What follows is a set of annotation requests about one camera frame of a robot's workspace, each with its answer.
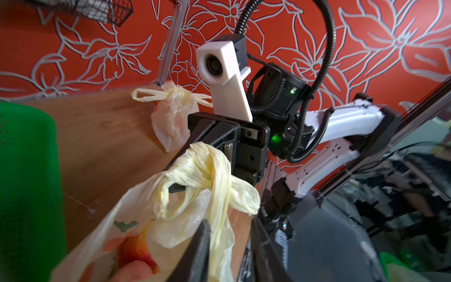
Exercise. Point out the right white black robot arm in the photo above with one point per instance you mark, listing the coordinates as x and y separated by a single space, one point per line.
273 116

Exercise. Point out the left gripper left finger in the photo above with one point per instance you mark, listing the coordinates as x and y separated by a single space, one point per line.
194 264

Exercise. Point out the black wire wall basket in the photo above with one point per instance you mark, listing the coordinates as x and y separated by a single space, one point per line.
104 11

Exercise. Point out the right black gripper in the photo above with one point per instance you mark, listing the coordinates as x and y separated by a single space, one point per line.
245 144

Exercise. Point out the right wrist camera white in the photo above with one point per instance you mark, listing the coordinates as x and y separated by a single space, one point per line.
223 64

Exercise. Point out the green plastic basket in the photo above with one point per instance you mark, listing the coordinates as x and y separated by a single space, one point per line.
33 236

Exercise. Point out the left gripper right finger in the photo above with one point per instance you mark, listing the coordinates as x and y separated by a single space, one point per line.
266 265

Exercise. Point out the white orange-print plastic bag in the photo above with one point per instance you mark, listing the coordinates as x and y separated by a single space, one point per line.
166 210

